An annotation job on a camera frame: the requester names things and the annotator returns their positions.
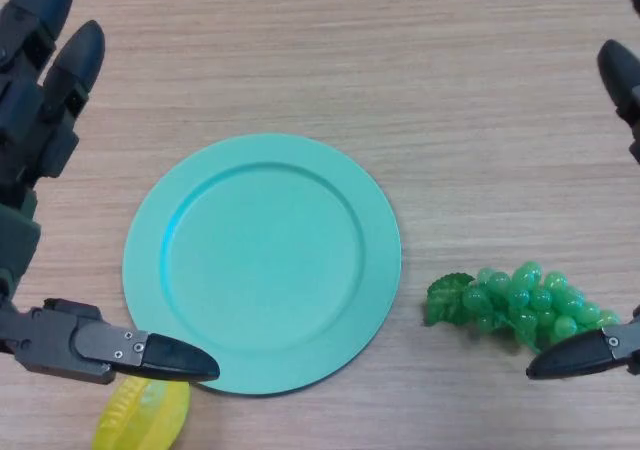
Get round green plate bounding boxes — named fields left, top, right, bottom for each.
left=122, top=133, right=403, bottom=397

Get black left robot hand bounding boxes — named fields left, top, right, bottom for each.
left=0, top=0, right=221, bottom=386

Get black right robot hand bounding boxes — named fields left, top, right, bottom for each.
left=526, top=0, right=640, bottom=382

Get green grape bunch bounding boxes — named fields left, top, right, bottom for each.
left=424, top=261, right=624, bottom=355

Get yellow starfruit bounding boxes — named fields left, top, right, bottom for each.
left=93, top=374, right=192, bottom=450

